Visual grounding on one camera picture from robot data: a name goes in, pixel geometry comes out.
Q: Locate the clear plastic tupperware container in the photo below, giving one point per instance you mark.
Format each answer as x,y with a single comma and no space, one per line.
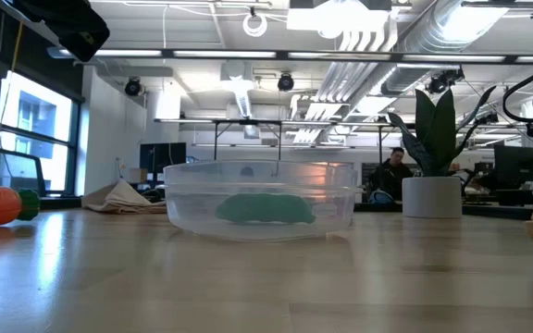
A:
192,208

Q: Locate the green toy pea pod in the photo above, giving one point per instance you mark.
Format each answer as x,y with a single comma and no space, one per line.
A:
266,209

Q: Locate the black ceiling spot lamp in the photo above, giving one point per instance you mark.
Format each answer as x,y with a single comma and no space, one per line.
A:
285,82
133,87

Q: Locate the black office chair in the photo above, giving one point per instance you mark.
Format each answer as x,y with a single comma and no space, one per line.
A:
38,162

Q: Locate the long ceiling light bar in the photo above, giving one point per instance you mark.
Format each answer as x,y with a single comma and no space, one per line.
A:
225,54

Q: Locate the black computer monitor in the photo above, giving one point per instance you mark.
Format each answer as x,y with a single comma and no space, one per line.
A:
518,166
162,157

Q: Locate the beige folded cloth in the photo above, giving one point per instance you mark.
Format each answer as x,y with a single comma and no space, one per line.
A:
118,199

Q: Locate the person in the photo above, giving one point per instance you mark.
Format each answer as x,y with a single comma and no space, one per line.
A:
393,173

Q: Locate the blue round object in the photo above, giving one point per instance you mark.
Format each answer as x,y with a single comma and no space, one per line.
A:
381,197

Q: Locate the black ceiling lamp cluster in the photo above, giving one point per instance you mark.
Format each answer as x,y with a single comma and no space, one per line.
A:
444,81

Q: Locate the green snake plant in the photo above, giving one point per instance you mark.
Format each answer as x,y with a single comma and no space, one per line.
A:
435,139

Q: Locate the white plant pot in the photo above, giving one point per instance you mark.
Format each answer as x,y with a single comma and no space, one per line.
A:
431,196

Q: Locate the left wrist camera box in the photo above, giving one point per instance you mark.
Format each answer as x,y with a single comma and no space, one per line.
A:
86,39

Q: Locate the black frame desk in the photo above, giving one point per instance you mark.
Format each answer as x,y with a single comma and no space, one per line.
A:
248,122

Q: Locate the silver ceiling duct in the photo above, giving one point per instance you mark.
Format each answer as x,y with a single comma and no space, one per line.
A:
461,28

